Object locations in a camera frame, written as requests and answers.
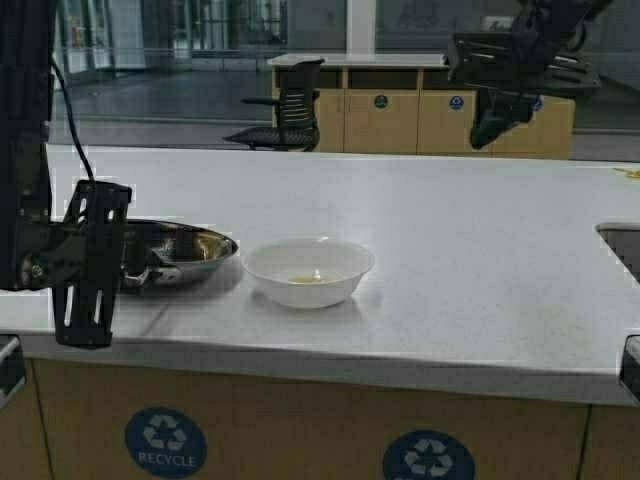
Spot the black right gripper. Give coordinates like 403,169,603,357
446,29,600,149

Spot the black device at left edge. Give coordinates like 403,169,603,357
1,335,25,402

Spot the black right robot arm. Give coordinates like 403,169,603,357
445,1,611,150

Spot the black office chair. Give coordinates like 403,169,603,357
223,58,325,152

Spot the right blue recycle sticker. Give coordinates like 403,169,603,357
382,430,476,480

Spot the steel frying pan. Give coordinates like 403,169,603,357
121,219,238,292

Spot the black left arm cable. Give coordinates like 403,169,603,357
49,54,99,184

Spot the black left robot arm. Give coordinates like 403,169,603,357
1,1,132,350

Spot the left blue recycle sticker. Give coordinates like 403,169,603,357
124,407,209,479

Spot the steel sink basin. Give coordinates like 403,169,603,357
596,223,639,282

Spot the raw grey shrimp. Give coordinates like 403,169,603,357
289,272,325,285

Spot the black device at edge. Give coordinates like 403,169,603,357
1,335,25,402
620,335,640,401

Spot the yellow scrap on counter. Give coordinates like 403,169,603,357
615,168,640,180

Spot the black device at right edge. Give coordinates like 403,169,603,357
620,335,640,401

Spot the blue recycle sticker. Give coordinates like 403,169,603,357
124,407,209,479
382,430,476,480

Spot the far wooden recycling station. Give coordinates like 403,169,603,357
267,52,576,160

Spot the white serving bowl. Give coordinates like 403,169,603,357
242,237,375,309

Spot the wooden recycle counter cabinet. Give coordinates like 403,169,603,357
1,360,639,479

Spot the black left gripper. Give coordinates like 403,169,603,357
14,180,133,348

